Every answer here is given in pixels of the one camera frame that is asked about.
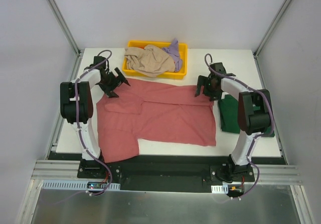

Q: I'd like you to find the aluminium frame post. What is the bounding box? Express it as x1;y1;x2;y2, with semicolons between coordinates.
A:
46;0;81;56
253;0;293;59

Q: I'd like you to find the white cable duct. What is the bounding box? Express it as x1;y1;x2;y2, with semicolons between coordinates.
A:
211;184;229;194
42;180;120;191

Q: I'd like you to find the right aluminium frame post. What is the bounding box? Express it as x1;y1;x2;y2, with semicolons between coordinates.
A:
253;0;293;59

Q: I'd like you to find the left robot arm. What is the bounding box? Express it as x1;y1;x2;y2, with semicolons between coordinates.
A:
60;50;130;178

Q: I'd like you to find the left aluminium frame post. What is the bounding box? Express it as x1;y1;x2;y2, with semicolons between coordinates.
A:
46;0;81;56

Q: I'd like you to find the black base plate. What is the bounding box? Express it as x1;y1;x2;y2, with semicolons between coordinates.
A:
49;151;260;192

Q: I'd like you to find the left white cable duct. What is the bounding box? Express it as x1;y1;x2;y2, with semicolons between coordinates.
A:
42;180;120;191

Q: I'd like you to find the pink t shirt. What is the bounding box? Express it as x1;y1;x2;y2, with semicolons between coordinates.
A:
96;79;216;163

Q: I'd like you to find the right white cable duct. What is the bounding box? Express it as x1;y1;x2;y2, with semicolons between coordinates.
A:
211;184;229;194

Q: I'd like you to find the green t shirt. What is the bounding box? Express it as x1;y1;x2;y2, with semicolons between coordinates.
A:
218;91;275;137

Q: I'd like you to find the purple t shirt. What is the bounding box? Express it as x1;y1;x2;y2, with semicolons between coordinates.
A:
162;38;183;72

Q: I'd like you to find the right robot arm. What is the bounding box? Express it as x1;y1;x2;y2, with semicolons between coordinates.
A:
195;62;274;183

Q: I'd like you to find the beige t shirt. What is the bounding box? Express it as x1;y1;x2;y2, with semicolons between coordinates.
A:
124;44;175;77

